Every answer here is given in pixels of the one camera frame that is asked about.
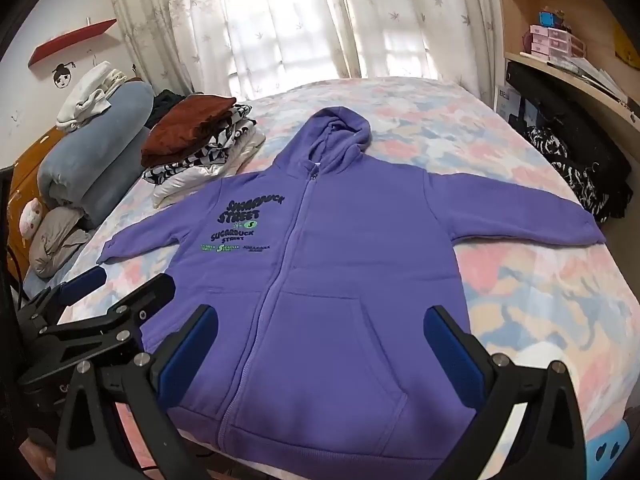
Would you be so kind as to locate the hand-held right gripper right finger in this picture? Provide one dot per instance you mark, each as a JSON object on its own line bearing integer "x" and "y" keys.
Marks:
{"x": 452, "y": 355}

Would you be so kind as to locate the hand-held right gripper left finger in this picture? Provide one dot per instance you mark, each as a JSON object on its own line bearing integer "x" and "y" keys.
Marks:
{"x": 192, "y": 355}

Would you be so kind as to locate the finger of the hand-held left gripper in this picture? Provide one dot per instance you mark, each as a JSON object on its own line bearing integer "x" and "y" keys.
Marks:
{"x": 85, "y": 281}
{"x": 155, "y": 292}

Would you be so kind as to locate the purple zip hoodie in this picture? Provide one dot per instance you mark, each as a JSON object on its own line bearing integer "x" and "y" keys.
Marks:
{"x": 325, "y": 260}

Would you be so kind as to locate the white folded clothes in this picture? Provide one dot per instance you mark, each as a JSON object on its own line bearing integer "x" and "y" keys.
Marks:
{"x": 90, "y": 92}

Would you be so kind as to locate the beige-grey crumpled cloth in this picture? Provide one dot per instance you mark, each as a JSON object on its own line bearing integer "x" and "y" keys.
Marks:
{"x": 55, "y": 240}

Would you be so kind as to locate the pink and white plush toy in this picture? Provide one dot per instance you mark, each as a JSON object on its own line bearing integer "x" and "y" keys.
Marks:
{"x": 30, "y": 217}

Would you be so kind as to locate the pastel patterned bed blanket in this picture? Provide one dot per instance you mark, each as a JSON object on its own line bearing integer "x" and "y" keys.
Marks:
{"x": 525, "y": 285}

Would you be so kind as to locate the blue-grey rolled quilt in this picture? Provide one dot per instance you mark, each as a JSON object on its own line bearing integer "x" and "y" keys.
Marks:
{"x": 85, "y": 170}

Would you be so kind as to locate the orange wooden headboard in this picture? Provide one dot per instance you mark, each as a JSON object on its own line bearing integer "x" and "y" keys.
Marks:
{"x": 30, "y": 170}

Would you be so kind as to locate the black and white patterned garment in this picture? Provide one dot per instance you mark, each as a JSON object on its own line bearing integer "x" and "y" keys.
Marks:
{"x": 220, "y": 150}

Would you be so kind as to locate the brown folded garment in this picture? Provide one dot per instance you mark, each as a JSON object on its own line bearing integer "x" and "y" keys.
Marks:
{"x": 185, "y": 127}

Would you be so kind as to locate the black and white speckled cloth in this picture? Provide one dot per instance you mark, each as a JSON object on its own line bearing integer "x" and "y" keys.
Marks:
{"x": 550, "y": 147}

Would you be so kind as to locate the blue-grey box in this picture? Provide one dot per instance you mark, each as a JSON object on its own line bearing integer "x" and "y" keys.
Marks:
{"x": 524, "y": 112}

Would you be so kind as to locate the black bag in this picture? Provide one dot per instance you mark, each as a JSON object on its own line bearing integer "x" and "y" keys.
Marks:
{"x": 575, "y": 130}

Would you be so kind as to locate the white printed box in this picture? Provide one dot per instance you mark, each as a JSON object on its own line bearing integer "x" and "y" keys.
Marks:
{"x": 505, "y": 100}

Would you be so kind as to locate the white leaf-print curtain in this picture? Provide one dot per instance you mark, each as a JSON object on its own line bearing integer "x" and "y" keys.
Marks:
{"x": 300, "y": 15}

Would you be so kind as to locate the stack of papers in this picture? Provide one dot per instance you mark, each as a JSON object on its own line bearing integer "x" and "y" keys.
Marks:
{"x": 590, "y": 72}

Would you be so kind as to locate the maroon pouch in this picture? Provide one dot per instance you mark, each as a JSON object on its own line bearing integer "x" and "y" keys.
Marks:
{"x": 528, "y": 42}

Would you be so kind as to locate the pink drawer organizer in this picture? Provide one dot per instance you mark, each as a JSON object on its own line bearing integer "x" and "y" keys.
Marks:
{"x": 555, "y": 42}

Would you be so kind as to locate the light wooden shelf unit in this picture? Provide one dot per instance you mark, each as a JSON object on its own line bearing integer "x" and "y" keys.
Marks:
{"x": 520, "y": 20}

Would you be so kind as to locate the small blue box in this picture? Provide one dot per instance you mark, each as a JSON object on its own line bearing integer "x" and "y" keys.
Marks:
{"x": 546, "y": 18}

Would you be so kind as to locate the face wall sticker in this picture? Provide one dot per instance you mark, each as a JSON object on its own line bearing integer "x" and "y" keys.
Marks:
{"x": 64, "y": 75}

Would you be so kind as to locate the red wall shelf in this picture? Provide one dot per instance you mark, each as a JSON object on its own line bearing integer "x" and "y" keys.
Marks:
{"x": 65, "y": 40}

